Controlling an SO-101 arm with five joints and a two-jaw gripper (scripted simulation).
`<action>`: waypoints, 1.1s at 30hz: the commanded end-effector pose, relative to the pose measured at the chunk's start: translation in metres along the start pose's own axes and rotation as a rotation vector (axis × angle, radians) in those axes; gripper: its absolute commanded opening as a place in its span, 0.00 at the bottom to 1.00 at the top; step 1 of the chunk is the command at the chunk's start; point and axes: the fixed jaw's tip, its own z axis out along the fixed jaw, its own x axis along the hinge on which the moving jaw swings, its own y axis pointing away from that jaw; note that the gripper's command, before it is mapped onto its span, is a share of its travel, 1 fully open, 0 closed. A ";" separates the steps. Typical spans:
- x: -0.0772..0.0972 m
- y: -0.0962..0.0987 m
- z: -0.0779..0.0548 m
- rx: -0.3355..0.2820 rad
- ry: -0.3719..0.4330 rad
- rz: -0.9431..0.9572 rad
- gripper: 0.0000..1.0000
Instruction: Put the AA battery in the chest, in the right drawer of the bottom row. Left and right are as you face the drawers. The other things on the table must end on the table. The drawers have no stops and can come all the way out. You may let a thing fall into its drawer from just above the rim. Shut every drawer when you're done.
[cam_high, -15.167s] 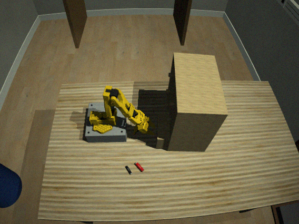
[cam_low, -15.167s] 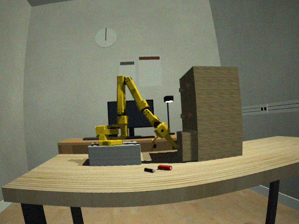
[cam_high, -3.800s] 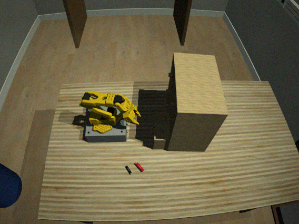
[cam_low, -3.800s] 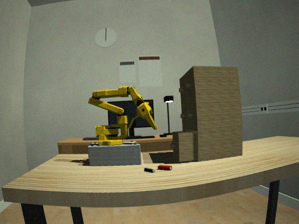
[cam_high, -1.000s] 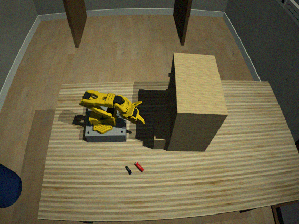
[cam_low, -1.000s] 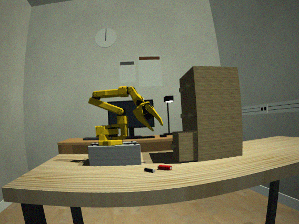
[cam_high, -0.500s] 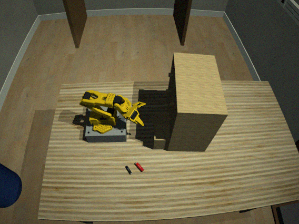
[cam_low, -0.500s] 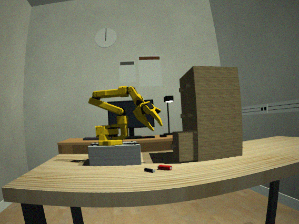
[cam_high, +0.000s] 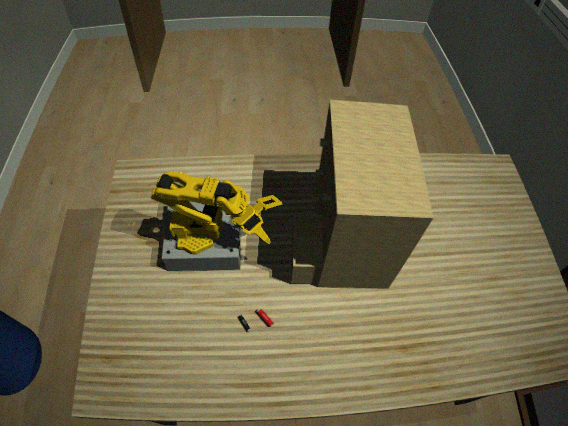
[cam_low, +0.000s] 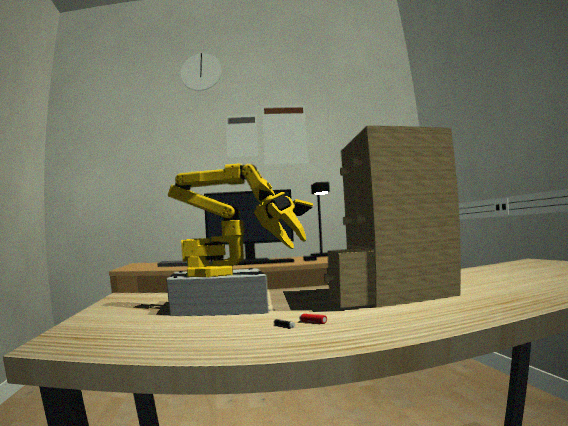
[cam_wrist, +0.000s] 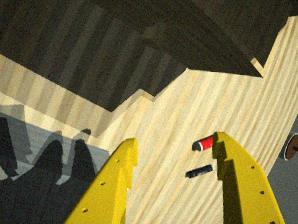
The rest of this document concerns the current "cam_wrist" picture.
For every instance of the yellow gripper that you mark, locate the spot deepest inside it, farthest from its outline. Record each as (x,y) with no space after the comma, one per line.
(247,195)

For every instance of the red aa battery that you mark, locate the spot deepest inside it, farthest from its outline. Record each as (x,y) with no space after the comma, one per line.
(204,144)

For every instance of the black aa battery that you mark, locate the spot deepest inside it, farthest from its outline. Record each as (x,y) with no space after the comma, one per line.
(200,171)

